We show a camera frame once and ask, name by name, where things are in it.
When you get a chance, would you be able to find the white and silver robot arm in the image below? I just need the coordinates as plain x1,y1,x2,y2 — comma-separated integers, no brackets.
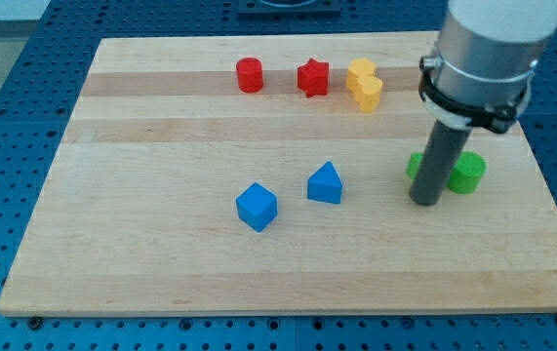
418,0,557,134

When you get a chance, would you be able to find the red star block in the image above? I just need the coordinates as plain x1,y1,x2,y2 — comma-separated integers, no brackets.
297,58,330,98

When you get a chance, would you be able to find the wooden board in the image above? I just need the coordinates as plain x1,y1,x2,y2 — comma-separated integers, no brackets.
0,31,557,318

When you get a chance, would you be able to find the blue cube block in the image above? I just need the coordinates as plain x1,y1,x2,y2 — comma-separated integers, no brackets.
235,182,278,232

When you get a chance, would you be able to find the blue triangular prism block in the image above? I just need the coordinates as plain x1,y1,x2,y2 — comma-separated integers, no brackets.
306,161,342,204

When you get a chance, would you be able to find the red cylinder block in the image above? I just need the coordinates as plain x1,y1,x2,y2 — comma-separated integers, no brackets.
235,58,263,94

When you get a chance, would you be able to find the yellow heart block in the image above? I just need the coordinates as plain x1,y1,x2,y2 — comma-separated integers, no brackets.
355,75,383,112

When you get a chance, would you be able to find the yellow hexagon block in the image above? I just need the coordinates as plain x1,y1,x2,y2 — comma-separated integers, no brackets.
345,58,377,93

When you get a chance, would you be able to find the green block behind rod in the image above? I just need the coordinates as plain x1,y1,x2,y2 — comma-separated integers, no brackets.
406,152,423,179

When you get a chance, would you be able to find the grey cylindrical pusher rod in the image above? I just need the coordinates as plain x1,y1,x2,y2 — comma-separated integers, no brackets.
409,121,471,206

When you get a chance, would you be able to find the green cylinder block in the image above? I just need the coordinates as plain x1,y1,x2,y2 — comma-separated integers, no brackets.
447,151,487,194

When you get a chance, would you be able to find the black cable clamp ring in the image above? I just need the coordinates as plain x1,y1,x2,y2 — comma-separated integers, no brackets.
418,54,538,136

